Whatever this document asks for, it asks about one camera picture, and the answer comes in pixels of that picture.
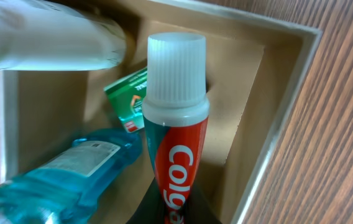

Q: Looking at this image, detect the red green toothpaste tube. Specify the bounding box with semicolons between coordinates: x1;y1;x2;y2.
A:
142;32;209;223

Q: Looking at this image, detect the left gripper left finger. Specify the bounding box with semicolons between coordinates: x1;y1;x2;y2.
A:
126;179;165;224

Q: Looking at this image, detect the white lotion tube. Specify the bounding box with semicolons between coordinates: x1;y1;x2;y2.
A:
0;0;127;71

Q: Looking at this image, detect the white open cardboard box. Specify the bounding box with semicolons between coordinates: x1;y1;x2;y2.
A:
0;1;321;223

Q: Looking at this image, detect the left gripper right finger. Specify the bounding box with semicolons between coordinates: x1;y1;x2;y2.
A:
183;184;221;224

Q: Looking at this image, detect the green soap box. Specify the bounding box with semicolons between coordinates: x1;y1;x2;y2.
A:
103;67;147;133

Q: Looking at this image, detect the blue mouthwash bottle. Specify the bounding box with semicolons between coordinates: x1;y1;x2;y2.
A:
0;129;142;223

